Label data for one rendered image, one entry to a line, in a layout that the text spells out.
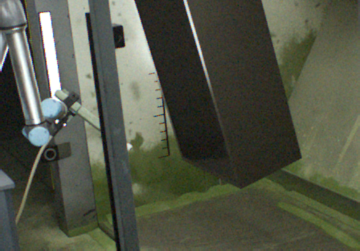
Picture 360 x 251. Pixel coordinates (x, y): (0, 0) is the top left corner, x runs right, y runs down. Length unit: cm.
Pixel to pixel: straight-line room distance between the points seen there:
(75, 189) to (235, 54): 145
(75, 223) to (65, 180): 26
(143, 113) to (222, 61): 119
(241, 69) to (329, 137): 120
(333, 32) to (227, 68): 158
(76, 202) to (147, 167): 46
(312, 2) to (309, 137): 87
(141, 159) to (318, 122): 105
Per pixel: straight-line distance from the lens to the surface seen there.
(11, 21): 353
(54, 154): 442
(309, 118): 481
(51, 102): 374
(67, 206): 454
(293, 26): 499
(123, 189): 247
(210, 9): 344
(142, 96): 456
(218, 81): 349
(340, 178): 442
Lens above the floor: 168
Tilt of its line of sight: 14 degrees down
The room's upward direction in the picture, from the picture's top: 6 degrees counter-clockwise
